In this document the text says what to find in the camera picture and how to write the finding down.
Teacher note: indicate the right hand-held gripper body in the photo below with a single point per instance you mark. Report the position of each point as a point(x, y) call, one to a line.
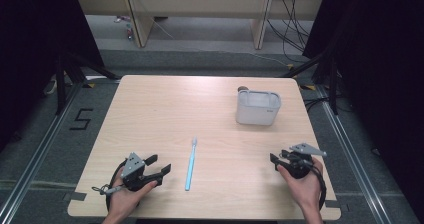
point(299, 162)

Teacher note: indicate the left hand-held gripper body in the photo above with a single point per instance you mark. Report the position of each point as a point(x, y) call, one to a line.
point(134, 170)

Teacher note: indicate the light blue toothbrush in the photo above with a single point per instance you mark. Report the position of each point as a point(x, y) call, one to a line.
point(191, 165)

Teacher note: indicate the white plastic cup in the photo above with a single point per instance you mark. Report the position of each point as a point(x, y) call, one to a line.
point(258, 108)

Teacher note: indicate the person's right hand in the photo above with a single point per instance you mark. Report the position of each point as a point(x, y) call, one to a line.
point(301, 188)

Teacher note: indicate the person's left hand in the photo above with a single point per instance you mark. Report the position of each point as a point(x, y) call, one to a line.
point(126, 200)

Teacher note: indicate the black tape strip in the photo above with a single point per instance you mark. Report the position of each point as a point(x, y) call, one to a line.
point(77, 196)
point(334, 204)

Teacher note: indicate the yellow black tape marker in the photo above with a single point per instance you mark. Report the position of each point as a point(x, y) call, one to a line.
point(90, 84)
point(308, 87)

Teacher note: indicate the black metal stand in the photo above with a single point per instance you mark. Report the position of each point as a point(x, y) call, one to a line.
point(328, 74)
point(66, 74)

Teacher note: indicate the dark curtain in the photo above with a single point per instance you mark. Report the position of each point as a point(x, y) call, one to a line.
point(33, 50)
point(383, 67)

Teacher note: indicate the small colourful floor items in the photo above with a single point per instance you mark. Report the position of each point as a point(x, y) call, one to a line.
point(128, 31)

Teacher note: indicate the aluminium floor rail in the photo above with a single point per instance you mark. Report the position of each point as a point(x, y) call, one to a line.
point(353, 157)
point(36, 160)

